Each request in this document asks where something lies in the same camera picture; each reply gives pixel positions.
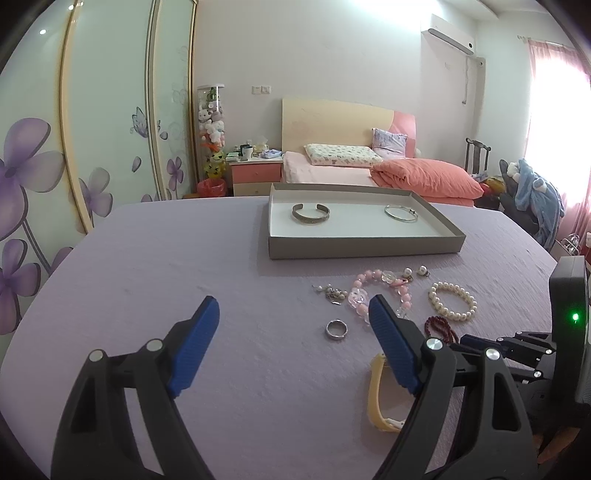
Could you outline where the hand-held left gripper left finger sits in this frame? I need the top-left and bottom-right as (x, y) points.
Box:
(50, 295), (221, 480)

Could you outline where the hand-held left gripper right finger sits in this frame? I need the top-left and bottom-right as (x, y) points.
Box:
(368, 294), (539, 480)

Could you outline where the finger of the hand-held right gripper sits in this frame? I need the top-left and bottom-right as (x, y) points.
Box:
(497, 329), (556, 352)
(459, 333), (553, 371)

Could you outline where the dark red bead bracelet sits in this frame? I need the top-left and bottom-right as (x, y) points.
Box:
(424, 315), (460, 346)

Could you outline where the white pearl bracelet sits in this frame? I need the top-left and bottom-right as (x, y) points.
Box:
(428, 281), (478, 321)

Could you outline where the yellow wristwatch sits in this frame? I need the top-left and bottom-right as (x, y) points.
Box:
(368, 353), (409, 433)

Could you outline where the pink bead bracelet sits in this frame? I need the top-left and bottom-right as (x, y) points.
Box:
(347, 268), (413, 325)

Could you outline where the grey cardboard tray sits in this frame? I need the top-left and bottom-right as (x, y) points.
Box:
(268, 183), (467, 260)

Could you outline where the person's right hand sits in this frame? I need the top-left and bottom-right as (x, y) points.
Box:
(536, 422), (585, 468)

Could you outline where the thin silver bangle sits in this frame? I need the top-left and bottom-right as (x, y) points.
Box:
(384, 205), (419, 224)

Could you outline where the blue plush robe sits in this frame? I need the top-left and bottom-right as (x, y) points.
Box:
(505, 158), (566, 247)

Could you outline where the red waste bin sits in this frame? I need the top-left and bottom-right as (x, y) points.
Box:
(198, 178), (227, 198)

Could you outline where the salmon duvet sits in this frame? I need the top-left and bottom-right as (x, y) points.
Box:
(369, 158), (485, 201)

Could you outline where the pink and beige nightstand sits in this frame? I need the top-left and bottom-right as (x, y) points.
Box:
(228, 154), (284, 197)

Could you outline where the pink bed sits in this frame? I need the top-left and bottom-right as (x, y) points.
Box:
(281, 150), (478, 208)

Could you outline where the dark wooden chair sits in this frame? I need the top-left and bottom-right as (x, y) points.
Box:
(464, 137), (491, 175)

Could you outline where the patterned white pillow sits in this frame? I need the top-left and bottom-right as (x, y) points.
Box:
(304, 143), (384, 168)

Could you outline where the lilac pillow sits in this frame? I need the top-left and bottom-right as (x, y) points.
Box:
(372, 128), (409, 160)

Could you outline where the plush toy display tube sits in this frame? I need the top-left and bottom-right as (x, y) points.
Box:
(196, 84), (227, 185)

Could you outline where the beige and pink headboard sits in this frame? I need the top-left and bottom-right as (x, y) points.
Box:
(281, 97), (419, 160)

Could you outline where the flower print wardrobe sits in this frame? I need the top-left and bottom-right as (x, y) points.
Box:
(0, 0), (199, 334)

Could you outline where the pink curtain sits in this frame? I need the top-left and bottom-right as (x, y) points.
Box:
(526, 39), (591, 245)

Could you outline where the white air conditioner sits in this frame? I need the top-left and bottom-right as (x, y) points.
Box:
(420, 14), (476, 56)

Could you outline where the wide silver cuff bracelet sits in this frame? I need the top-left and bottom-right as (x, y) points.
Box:
(291, 203), (331, 226)

